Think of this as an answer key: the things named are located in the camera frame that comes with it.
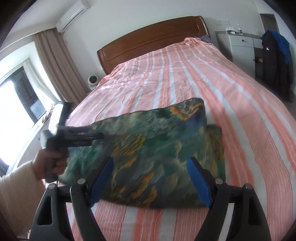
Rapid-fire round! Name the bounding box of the green landscape print silk jacket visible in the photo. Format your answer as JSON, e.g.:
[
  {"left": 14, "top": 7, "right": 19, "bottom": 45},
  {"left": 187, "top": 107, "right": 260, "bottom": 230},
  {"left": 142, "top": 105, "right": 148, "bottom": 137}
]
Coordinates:
[{"left": 59, "top": 98, "right": 226, "bottom": 208}]

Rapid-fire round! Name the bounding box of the cream knit sleeve forearm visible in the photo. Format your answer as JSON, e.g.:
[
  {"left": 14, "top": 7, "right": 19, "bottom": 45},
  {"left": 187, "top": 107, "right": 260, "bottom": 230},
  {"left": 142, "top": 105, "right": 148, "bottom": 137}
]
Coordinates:
[{"left": 1, "top": 161, "right": 45, "bottom": 235}]

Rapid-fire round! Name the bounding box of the left hand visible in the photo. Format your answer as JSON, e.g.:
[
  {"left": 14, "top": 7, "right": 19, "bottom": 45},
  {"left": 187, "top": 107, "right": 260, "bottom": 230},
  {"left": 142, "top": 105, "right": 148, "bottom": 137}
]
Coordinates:
[{"left": 32, "top": 149, "right": 70, "bottom": 181}]

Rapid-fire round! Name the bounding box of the white window bench cabinet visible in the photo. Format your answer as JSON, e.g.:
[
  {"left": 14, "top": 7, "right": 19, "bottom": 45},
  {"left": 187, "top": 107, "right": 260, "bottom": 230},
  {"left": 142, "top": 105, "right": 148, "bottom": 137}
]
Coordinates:
[{"left": 13, "top": 120, "right": 50, "bottom": 171}]

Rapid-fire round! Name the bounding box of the window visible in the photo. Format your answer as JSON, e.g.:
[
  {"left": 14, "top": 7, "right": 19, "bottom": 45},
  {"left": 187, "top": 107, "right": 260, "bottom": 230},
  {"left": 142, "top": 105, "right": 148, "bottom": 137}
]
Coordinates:
[{"left": 1, "top": 67, "right": 45, "bottom": 169}]

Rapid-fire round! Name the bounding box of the white sheer curtain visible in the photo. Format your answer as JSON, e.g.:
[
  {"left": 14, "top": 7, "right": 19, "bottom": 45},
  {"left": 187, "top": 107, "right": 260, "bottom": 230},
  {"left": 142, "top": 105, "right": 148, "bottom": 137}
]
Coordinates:
[{"left": 23, "top": 59, "right": 60, "bottom": 104}]

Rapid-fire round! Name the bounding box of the beige curtain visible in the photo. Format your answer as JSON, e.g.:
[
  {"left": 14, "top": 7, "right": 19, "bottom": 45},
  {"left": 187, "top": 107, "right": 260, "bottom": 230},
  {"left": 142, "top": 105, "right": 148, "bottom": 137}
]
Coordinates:
[{"left": 33, "top": 29, "right": 88, "bottom": 106}]

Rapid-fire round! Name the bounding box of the pink striped bed sheet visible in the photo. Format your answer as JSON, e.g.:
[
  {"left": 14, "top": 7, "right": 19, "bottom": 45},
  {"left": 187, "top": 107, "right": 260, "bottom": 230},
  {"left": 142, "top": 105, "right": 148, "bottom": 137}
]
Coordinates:
[{"left": 62, "top": 38, "right": 295, "bottom": 240}]

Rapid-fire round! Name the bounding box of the brown wooden headboard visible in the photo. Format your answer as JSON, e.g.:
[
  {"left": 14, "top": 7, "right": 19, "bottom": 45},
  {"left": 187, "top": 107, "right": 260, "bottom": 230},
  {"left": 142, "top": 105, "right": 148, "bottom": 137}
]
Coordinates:
[{"left": 97, "top": 16, "right": 210, "bottom": 74}]

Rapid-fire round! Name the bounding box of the white air conditioner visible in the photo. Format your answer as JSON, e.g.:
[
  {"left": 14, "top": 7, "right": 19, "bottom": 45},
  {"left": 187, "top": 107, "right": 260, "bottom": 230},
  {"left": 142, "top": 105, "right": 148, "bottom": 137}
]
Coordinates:
[{"left": 56, "top": 1, "right": 89, "bottom": 33}]

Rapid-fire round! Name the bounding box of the black jacket hanging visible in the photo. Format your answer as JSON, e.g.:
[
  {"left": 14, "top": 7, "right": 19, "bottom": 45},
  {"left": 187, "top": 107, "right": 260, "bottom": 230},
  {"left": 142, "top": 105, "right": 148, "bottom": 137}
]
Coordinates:
[{"left": 262, "top": 34, "right": 293, "bottom": 102}]

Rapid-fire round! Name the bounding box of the white drawer dresser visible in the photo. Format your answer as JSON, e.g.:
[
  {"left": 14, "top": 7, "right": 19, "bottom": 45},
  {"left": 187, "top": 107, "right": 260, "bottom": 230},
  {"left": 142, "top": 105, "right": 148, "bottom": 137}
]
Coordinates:
[{"left": 216, "top": 31, "right": 263, "bottom": 79}]

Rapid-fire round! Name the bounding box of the blue garment hanging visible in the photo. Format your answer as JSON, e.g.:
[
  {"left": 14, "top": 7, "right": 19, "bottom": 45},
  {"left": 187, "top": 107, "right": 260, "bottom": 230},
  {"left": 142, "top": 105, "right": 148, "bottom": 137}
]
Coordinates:
[{"left": 260, "top": 30, "right": 291, "bottom": 64}]

